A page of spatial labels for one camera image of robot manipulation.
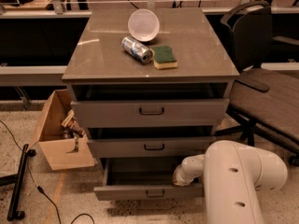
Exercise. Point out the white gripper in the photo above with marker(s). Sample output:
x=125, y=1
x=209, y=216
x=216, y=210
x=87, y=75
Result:
x=181, y=175

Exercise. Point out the grey bottom drawer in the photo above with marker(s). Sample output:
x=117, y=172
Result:
x=144, y=178

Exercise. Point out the grey drawer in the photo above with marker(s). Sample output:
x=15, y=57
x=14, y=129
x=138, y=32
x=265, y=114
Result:
x=149, y=147
x=144, y=178
x=150, y=113

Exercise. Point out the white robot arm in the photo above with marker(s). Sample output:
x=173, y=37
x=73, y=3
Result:
x=232, y=175

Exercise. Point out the grey middle drawer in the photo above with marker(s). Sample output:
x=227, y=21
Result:
x=149, y=147

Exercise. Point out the grey top drawer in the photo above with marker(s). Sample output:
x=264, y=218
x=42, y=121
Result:
x=150, y=113

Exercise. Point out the grey drawer cabinet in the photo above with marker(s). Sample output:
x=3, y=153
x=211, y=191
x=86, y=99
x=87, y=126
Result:
x=100, y=70

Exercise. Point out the black office chair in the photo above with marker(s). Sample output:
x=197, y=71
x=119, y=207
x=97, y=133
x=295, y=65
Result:
x=263, y=102

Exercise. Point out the green yellow sponge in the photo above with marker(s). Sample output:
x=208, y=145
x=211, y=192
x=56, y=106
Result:
x=163, y=58

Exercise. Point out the clutter inside cardboard box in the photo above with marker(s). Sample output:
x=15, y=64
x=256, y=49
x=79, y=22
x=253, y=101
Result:
x=71, y=129

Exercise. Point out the cardboard box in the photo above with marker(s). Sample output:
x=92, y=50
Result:
x=60, y=152

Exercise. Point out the silver soda can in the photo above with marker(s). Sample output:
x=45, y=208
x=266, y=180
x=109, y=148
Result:
x=137, y=49

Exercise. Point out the translucent plastic bowl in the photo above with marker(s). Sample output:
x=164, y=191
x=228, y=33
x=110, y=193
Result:
x=143, y=25

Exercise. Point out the black stand leg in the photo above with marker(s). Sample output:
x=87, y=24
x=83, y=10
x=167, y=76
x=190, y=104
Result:
x=13, y=212

